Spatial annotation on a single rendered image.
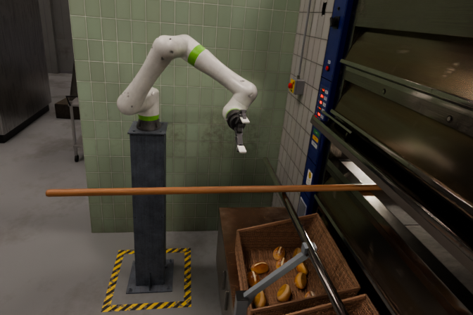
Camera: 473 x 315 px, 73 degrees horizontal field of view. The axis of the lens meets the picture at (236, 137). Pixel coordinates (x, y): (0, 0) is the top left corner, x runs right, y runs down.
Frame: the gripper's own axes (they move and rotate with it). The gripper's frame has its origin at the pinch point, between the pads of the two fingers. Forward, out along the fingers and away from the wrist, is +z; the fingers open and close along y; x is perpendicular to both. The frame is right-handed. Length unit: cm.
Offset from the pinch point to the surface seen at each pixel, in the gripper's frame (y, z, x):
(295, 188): 21.3, 7.4, -23.7
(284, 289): 76, 11, -25
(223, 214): 83, -62, -4
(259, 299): 77, 15, -12
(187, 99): 16, -120, 22
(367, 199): 23, 14, -56
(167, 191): 21.9, 7.9, 31.5
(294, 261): 30, 41, -13
